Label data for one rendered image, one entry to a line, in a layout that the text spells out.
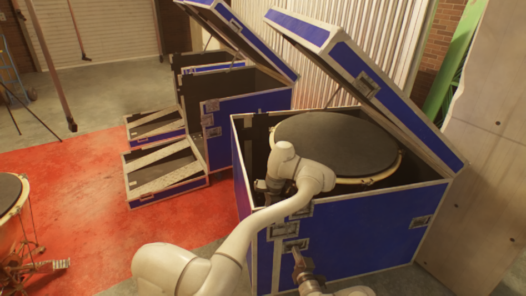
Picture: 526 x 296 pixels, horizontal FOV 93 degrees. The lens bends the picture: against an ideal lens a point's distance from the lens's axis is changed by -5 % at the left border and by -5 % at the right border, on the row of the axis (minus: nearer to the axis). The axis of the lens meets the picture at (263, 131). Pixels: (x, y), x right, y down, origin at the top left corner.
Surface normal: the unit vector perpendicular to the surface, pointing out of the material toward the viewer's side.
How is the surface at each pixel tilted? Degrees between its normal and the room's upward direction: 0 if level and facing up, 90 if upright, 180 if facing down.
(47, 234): 0
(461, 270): 90
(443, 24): 90
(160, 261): 16
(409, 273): 0
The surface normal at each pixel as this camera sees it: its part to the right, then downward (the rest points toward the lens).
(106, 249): 0.02, -0.87
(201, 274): 0.09, -0.75
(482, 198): -0.85, 0.25
